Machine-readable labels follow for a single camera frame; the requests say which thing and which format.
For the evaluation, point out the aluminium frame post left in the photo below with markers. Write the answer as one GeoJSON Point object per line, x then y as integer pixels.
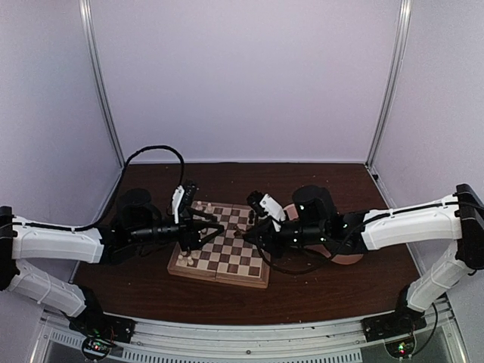
{"type": "Point", "coordinates": [85, 7]}

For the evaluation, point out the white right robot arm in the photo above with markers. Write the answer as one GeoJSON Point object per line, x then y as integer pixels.
{"type": "Point", "coordinates": [457, 217]}

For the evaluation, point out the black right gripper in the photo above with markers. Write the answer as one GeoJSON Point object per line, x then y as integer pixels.
{"type": "Point", "coordinates": [265, 231]}

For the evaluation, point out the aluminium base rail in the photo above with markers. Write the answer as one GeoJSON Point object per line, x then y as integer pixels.
{"type": "Point", "coordinates": [341, 340]}

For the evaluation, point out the white chess pieces row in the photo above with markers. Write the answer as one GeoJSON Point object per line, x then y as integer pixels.
{"type": "Point", "coordinates": [188, 255]}

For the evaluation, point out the pink plastic double bowl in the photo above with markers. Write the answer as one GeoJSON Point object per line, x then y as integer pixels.
{"type": "Point", "coordinates": [344, 257]}

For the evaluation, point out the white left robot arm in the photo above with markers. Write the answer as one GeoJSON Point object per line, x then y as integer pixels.
{"type": "Point", "coordinates": [22, 239]}

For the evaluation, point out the aluminium frame post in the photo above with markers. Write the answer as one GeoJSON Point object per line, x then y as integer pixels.
{"type": "Point", "coordinates": [398, 55]}
{"type": "Point", "coordinates": [85, 7]}

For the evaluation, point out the aluminium frame post right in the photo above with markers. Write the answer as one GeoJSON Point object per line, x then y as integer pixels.
{"type": "Point", "coordinates": [398, 55]}

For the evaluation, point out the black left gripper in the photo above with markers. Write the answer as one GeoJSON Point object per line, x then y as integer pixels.
{"type": "Point", "coordinates": [189, 232]}

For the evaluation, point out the wooden chess board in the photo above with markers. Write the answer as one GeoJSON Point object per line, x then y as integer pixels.
{"type": "Point", "coordinates": [226, 259]}

